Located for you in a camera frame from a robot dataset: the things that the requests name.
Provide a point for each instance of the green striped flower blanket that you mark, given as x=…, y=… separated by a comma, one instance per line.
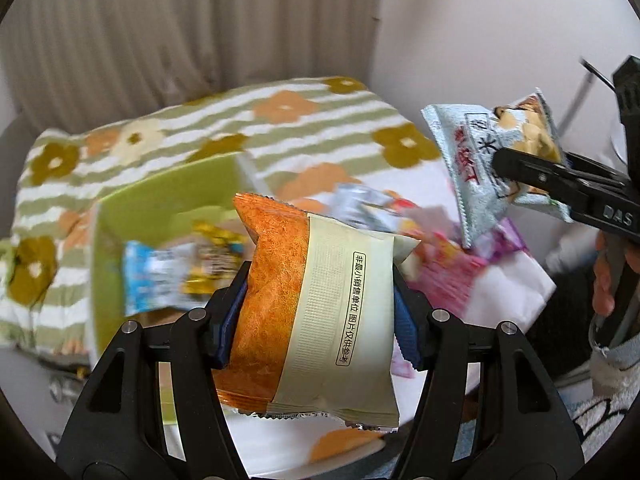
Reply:
x=310, y=135

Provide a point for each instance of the pink snack packet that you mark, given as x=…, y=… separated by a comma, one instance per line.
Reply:
x=445, y=270

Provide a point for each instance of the yellow snack packet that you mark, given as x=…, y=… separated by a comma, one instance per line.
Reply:
x=215, y=260

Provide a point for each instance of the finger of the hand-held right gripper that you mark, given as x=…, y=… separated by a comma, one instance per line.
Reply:
x=540, y=175
x=595, y=171

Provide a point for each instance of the green cardboard box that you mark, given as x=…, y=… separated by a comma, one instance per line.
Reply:
x=150, y=200

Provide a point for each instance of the purple snack packet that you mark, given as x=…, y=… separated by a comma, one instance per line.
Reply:
x=505, y=240

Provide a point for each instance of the light blue snack packet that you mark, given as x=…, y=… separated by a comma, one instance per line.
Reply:
x=470, y=180

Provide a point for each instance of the person's right hand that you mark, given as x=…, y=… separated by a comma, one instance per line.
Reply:
x=604, y=285

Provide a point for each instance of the beige curtain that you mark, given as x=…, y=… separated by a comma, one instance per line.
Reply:
x=200, y=20

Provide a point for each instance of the orange and cream snack packet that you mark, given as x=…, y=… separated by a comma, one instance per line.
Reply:
x=270, y=310

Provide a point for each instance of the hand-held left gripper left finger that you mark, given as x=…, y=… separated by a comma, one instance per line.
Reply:
x=227, y=320

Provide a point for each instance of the blue and white snack packet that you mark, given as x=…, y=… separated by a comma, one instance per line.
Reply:
x=155, y=275

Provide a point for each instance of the grey bed headboard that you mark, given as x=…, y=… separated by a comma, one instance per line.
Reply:
x=12, y=132

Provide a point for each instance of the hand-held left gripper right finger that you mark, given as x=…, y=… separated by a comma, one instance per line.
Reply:
x=407, y=325

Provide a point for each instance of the silver blue snack packet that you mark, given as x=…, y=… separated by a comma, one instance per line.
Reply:
x=365, y=205

